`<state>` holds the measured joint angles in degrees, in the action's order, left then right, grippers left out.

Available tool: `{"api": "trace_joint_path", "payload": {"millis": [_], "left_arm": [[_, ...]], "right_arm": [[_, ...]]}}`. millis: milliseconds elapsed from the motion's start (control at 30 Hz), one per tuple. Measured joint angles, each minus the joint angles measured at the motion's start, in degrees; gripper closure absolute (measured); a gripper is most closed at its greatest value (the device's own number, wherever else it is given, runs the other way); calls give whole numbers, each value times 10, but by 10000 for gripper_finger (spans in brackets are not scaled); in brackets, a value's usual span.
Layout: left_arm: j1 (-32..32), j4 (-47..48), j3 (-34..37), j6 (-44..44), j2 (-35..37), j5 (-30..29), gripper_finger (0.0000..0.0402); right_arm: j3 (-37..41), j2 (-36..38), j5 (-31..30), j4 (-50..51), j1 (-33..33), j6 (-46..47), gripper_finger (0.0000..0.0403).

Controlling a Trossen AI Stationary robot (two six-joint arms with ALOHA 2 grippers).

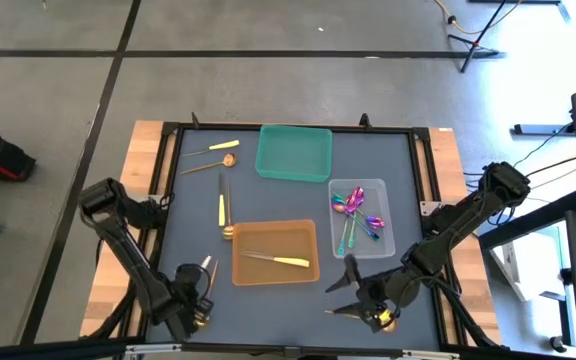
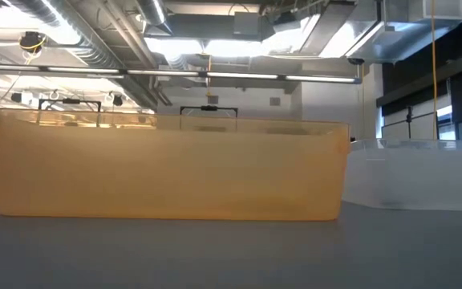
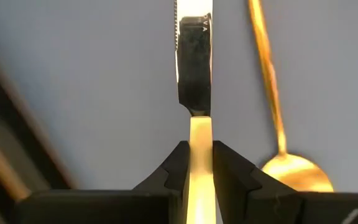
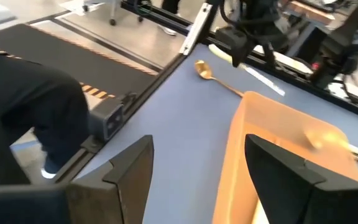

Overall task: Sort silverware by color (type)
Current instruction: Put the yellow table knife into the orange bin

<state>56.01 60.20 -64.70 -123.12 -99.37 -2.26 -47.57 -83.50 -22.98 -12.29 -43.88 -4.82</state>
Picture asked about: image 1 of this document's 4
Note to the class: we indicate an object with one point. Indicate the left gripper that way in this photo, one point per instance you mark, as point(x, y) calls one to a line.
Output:
point(188, 287)

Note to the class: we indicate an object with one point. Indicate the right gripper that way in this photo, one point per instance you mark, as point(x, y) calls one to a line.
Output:
point(375, 295)

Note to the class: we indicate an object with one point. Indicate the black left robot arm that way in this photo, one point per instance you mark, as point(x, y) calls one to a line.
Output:
point(118, 235)

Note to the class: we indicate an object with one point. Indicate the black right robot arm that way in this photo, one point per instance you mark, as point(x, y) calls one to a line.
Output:
point(458, 225)

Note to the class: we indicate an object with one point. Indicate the iridescent rainbow spoon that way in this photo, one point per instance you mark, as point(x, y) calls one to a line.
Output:
point(339, 205)
point(358, 194)
point(375, 222)
point(352, 206)

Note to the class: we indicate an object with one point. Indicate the black and gold knife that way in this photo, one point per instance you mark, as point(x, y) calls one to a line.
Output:
point(221, 210)

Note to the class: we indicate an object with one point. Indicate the orange translucent plastic bin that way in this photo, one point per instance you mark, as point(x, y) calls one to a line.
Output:
point(273, 235)

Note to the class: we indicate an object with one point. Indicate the clear plastic bin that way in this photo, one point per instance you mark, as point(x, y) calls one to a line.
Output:
point(388, 200)

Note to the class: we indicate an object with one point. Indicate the teal plastic bin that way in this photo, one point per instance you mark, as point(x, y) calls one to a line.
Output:
point(293, 152)

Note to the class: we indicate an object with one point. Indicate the white box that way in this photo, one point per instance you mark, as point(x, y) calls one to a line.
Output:
point(518, 265)

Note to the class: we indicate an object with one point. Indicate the black flat stand base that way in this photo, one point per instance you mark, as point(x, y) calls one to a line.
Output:
point(538, 129)

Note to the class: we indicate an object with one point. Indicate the black tripod stand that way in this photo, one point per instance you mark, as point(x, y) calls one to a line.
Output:
point(475, 45)

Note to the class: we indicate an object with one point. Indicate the silver and black frame bar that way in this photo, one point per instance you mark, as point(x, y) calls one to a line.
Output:
point(168, 348)

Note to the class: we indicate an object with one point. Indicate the black table frame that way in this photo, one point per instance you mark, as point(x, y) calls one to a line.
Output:
point(218, 126)

